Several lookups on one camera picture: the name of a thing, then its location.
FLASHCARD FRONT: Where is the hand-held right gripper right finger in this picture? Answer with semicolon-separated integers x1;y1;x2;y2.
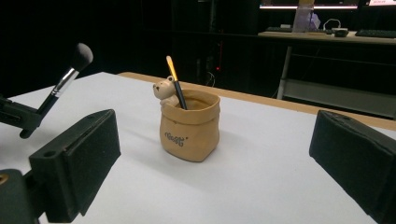
308;109;396;224

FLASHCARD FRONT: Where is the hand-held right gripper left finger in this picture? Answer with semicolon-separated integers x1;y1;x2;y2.
28;108;122;224

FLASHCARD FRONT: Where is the black makeup brush silver ferrule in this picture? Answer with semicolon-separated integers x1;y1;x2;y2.
19;42;94;139

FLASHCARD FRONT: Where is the tan bag-shaped holder with bear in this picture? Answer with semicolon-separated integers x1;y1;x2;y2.
152;75;221;163

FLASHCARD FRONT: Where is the desk with white legs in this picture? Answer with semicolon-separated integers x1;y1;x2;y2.
257;29;396;120

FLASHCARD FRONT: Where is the white table cover board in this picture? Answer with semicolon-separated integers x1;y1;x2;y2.
0;72;396;224

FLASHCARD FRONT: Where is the black keyboard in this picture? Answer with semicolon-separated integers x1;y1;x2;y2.
354;28;396;39
265;26;294;34

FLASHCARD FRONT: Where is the clear plastic container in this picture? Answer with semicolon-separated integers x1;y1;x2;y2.
292;0;316;34

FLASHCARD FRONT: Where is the lit monitor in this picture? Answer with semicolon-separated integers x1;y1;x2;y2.
367;0;396;7

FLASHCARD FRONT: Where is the white cable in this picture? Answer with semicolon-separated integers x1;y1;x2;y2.
322;18;348;32

